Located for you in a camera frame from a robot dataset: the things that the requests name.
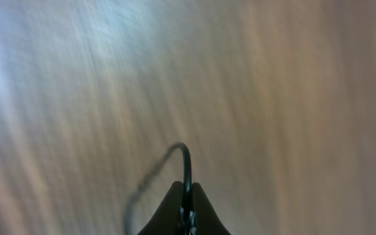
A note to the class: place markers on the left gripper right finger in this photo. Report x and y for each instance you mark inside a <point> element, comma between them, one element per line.
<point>204,220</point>

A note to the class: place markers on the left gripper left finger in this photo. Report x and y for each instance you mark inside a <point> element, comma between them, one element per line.
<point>167,217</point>

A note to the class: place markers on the black USB cable long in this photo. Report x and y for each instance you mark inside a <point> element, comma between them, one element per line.
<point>146,181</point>

